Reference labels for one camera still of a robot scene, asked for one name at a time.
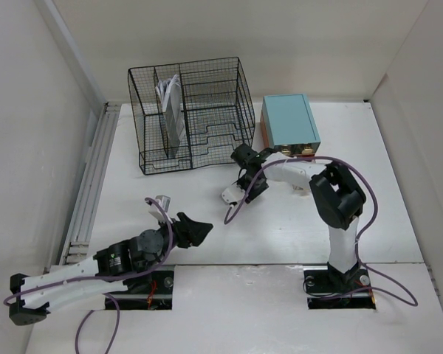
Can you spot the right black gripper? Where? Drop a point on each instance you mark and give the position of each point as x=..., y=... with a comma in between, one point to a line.
x=249, y=195

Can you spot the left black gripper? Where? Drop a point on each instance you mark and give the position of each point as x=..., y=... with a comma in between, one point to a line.
x=189, y=231

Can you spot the clear drawer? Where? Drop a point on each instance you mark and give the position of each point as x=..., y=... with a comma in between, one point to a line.
x=301, y=191

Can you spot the grey booklet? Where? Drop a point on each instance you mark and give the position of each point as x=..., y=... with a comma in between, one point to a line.
x=169, y=92

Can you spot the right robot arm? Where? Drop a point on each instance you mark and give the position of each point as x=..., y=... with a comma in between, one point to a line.
x=338, y=198

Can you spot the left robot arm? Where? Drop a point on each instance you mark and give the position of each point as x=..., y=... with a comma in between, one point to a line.
x=119, y=267

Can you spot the teal drawer box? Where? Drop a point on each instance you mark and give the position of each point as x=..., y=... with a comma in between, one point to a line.
x=288, y=125

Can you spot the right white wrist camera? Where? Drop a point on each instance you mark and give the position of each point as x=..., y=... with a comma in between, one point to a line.
x=233, y=194

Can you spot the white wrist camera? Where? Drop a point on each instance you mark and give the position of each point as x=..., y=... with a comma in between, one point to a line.
x=158, y=207
x=233, y=194

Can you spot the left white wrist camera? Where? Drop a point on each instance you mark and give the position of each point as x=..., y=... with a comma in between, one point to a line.
x=158, y=207

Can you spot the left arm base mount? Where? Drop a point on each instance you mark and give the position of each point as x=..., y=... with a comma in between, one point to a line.
x=152, y=292

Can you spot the black wire mesh organizer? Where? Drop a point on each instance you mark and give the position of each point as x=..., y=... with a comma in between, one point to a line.
x=217, y=112

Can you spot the aluminium rail frame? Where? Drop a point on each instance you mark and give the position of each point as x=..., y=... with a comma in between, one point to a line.
x=75, y=245

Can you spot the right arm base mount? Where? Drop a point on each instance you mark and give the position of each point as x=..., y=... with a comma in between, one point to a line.
x=326, y=291

